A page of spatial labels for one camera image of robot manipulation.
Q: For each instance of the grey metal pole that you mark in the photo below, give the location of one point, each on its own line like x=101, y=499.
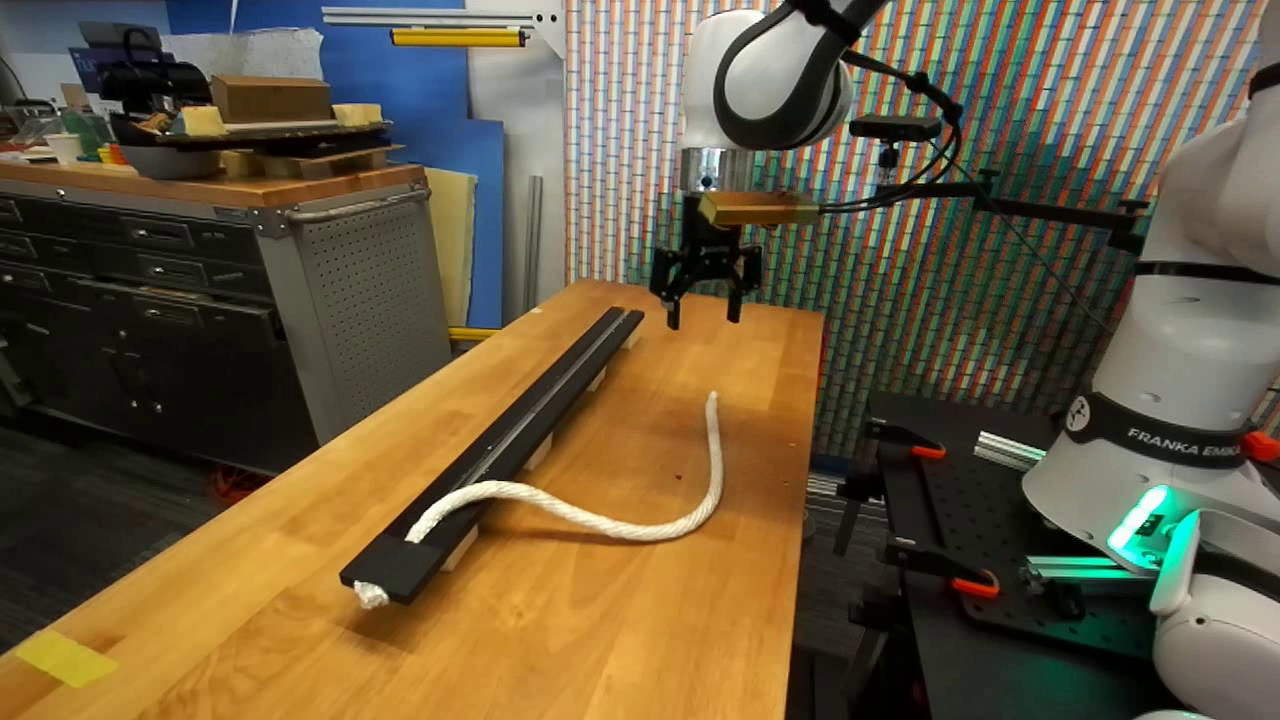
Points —
x=533, y=241

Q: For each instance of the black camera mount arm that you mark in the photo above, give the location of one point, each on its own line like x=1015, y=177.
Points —
x=1066, y=210

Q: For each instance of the yellow hanging bar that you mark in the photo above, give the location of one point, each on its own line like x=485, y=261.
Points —
x=462, y=39

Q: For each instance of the black orange bar clamp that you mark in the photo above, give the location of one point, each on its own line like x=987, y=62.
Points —
x=977, y=584
x=931, y=452
x=1263, y=445

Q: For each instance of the yellow tape patch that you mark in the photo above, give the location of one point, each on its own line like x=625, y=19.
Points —
x=67, y=657

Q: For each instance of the aluminium profile bar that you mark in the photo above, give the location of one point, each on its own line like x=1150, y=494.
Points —
x=1008, y=451
x=1081, y=569

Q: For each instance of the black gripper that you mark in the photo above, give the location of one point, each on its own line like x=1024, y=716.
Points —
x=708, y=246

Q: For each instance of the small wooden support block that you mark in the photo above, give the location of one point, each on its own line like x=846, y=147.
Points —
x=462, y=541

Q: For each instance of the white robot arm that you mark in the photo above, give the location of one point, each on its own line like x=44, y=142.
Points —
x=772, y=93

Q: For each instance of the white hanging rail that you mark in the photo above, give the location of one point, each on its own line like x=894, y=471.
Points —
x=443, y=19

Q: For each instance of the black machine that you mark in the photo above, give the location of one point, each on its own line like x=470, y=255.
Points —
x=144, y=72

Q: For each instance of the grey perforated metal cabinet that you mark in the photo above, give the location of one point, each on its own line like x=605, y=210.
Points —
x=363, y=304

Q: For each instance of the yellow bar near floor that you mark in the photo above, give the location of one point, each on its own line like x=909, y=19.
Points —
x=473, y=337

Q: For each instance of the blue board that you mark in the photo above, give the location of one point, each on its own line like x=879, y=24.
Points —
x=400, y=105

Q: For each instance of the wooden box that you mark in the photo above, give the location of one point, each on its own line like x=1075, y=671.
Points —
x=274, y=100

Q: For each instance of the yellow foam block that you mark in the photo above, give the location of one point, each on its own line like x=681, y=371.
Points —
x=363, y=116
x=203, y=123

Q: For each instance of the black camera on stand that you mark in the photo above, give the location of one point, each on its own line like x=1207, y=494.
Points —
x=894, y=131

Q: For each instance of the cream foam panel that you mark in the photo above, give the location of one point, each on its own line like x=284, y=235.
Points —
x=450, y=255

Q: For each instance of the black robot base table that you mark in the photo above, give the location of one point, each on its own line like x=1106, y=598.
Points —
x=960, y=666

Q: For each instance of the long black slotted rail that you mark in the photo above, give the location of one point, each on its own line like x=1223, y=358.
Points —
x=533, y=412

